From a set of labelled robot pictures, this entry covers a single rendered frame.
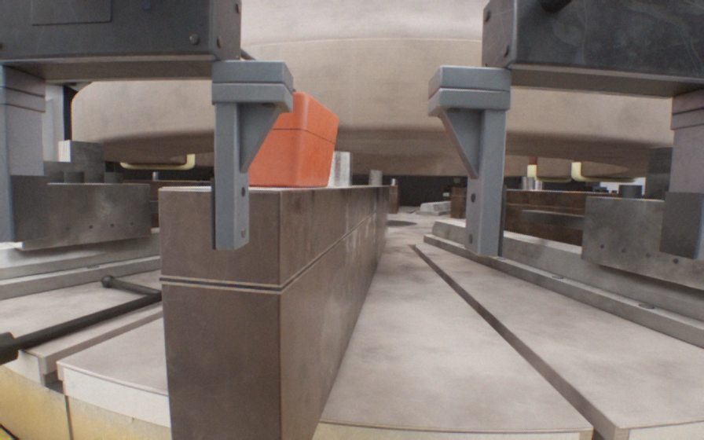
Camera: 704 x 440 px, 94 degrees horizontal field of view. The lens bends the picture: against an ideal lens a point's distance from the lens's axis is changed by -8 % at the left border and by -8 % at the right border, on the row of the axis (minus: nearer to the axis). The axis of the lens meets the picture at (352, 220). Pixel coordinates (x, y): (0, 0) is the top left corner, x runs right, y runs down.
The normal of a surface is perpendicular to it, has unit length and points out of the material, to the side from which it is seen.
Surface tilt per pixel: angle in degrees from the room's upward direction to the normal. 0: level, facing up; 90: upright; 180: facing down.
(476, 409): 0
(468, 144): 90
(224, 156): 90
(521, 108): 90
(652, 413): 0
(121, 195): 90
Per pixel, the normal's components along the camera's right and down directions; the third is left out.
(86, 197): 0.85, 0.07
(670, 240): -1.00, -0.03
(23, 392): -0.38, 0.08
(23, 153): 1.00, 0.03
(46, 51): 0.00, 0.11
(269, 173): -0.20, 0.21
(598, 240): -0.97, 0.00
